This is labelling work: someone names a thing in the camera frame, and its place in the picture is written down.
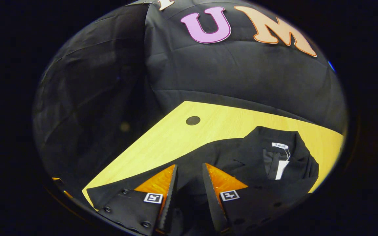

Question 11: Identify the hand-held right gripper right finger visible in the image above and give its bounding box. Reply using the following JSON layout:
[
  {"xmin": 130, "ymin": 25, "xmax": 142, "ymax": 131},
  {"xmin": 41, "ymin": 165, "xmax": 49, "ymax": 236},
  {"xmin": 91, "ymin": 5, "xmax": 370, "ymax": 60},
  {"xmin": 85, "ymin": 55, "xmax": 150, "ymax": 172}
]
[{"xmin": 202, "ymin": 163, "xmax": 307, "ymax": 235}]

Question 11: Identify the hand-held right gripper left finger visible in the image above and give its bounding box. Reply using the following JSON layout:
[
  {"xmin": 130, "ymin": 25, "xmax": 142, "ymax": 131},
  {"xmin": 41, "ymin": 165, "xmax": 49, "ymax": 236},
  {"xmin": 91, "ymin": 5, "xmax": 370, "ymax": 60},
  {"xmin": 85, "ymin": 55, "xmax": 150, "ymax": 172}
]
[{"xmin": 96, "ymin": 164, "xmax": 179, "ymax": 236}]

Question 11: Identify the black buttoned jacket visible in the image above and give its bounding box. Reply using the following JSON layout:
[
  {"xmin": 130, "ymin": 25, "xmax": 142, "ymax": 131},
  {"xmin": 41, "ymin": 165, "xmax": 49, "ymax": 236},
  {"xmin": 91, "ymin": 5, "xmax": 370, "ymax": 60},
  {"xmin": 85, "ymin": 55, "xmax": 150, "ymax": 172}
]
[{"xmin": 87, "ymin": 126, "xmax": 319, "ymax": 236}]

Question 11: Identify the white hang tag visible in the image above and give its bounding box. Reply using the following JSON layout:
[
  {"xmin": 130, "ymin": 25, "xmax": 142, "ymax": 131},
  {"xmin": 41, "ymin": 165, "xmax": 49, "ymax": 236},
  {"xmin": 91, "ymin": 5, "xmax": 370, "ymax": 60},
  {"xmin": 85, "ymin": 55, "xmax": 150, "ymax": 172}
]
[{"xmin": 275, "ymin": 160, "xmax": 290, "ymax": 180}]

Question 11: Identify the black backdrop cloth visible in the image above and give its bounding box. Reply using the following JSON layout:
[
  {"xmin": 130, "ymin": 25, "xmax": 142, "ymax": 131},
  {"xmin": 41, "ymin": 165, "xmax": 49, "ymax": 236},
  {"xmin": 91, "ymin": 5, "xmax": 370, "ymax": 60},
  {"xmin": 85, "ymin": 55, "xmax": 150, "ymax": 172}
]
[{"xmin": 32, "ymin": 0, "xmax": 347, "ymax": 197}]

